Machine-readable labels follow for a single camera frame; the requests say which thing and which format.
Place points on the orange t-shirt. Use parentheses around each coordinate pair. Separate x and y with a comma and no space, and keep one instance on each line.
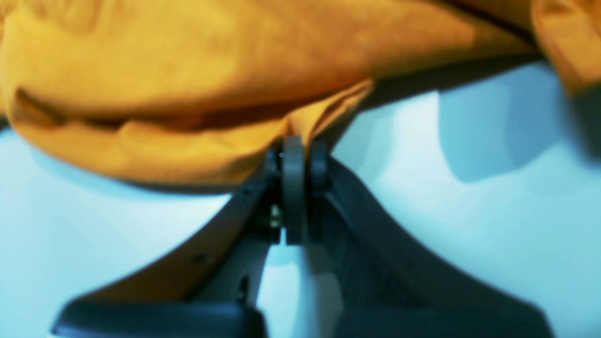
(195,91)

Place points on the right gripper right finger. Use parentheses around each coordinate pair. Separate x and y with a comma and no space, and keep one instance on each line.
(392,285)

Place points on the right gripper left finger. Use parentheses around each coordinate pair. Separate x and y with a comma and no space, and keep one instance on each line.
(205,288)

